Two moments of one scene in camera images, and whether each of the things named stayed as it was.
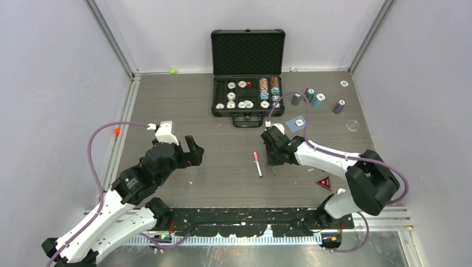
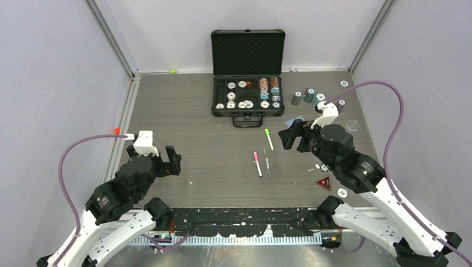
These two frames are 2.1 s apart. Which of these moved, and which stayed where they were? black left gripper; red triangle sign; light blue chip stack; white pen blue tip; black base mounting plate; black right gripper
Moved: black right gripper; black left gripper
Stayed: black base mounting plate; light blue chip stack; red triangle sign; white pen blue tip
